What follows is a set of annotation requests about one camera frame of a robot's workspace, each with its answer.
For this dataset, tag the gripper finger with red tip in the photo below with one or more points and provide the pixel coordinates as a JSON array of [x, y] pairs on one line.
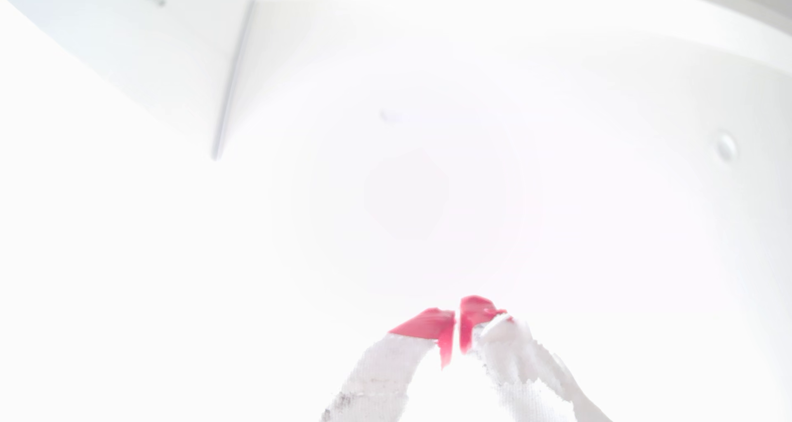
[[513, 354], [383, 372]]

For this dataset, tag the round white knob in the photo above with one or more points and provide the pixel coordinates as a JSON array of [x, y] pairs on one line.
[[726, 148]]

